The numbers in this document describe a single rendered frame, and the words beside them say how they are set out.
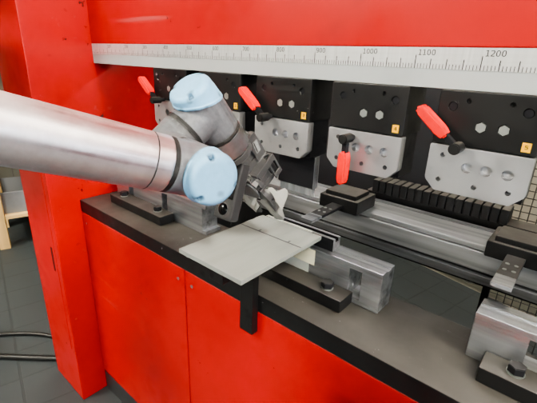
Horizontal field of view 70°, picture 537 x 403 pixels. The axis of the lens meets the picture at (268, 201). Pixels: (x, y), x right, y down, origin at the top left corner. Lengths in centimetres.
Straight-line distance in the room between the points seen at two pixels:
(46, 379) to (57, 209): 89
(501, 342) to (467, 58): 48
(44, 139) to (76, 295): 128
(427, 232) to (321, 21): 57
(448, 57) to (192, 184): 44
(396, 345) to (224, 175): 49
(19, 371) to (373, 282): 176
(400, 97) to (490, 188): 21
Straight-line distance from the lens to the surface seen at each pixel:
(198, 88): 63
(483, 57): 69
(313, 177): 88
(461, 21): 70
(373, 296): 87
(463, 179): 70
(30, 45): 144
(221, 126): 66
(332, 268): 89
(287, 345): 91
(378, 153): 75
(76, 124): 46
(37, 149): 45
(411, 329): 87
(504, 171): 71
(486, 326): 81
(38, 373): 218
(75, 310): 172
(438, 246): 106
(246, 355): 103
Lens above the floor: 138
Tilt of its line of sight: 20 degrees down
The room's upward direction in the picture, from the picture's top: 2 degrees clockwise
